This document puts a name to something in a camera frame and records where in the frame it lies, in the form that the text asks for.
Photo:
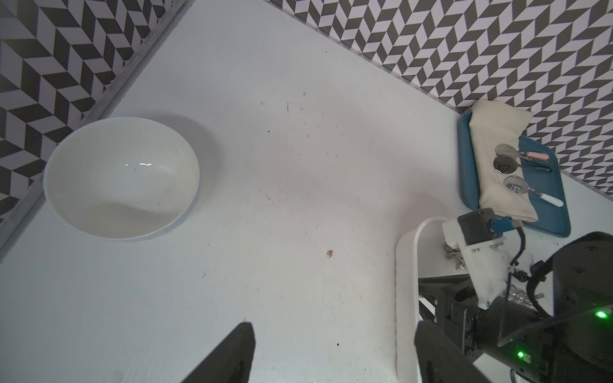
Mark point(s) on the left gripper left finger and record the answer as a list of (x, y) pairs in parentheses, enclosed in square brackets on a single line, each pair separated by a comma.
[(231, 361)]

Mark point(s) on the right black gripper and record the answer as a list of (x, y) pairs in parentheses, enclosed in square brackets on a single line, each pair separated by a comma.
[(572, 345)]

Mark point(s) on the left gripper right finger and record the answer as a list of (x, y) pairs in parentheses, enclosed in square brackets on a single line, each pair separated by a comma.
[(440, 360)]

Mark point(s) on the white storage box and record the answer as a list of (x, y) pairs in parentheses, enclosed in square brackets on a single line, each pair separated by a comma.
[(419, 254)]

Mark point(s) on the removed silver wing nuts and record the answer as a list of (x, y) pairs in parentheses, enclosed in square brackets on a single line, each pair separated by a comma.
[(519, 296)]

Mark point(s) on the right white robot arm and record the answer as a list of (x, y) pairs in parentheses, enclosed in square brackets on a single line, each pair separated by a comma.
[(589, 257)]

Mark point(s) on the silver wing nut pile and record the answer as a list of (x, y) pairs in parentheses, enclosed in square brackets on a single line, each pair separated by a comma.
[(456, 256)]

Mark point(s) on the teal tray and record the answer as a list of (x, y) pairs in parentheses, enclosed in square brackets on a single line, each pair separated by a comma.
[(554, 221)]

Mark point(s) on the beige cloth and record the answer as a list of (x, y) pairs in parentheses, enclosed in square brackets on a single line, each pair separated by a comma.
[(494, 123)]

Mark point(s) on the white round bowl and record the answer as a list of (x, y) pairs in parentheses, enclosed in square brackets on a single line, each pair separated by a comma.
[(122, 178)]

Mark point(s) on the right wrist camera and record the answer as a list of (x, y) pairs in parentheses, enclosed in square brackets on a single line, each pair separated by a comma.
[(479, 237)]

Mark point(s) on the white handled spoon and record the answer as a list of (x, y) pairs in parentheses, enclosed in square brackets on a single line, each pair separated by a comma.
[(519, 185)]

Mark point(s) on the dark handled spoon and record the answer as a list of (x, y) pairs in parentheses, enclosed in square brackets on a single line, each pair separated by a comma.
[(508, 165)]

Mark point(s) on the pink handled spoon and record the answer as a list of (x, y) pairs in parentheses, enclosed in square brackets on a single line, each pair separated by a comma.
[(509, 150)]

